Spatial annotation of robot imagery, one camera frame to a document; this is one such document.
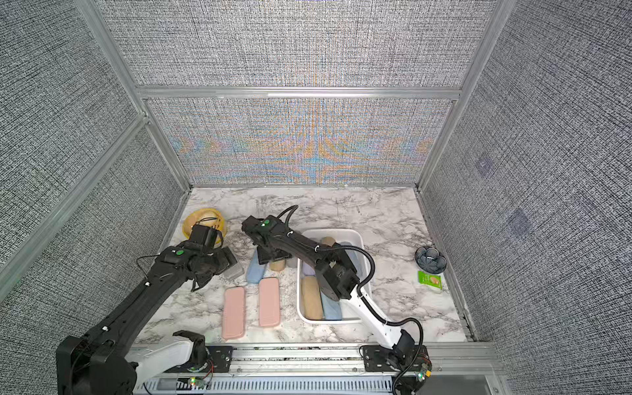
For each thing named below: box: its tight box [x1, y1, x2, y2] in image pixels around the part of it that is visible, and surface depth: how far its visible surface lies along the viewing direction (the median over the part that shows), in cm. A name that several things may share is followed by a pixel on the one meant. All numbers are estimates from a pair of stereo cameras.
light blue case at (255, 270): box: [246, 248, 266, 284], surface depth 92 cm
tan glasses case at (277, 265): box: [269, 259, 287, 273], surface depth 93 cm
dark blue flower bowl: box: [414, 246, 447, 275], surface depth 94 cm
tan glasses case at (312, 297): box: [301, 275, 324, 320], surface depth 83 cm
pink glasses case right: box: [258, 277, 281, 327], surface depth 83 cm
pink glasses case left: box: [222, 286, 246, 341], surface depth 82 cm
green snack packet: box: [417, 270, 443, 290], surface depth 90 cm
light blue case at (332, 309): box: [320, 291, 343, 321], surface depth 82 cm
